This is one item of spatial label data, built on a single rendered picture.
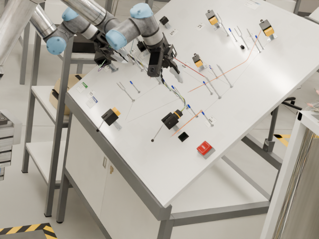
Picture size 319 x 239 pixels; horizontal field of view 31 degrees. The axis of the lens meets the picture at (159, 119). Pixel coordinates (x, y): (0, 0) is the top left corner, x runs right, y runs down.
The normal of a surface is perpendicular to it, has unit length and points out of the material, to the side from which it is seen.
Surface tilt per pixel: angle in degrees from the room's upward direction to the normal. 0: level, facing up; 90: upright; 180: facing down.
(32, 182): 0
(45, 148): 0
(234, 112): 46
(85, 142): 90
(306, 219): 90
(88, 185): 90
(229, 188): 0
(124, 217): 90
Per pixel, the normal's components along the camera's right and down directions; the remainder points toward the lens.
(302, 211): 0.34, 0.43
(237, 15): -0.50, -0.61
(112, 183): -0.88, 0.04
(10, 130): 0.63, 0.41
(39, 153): 0.18, -0.90
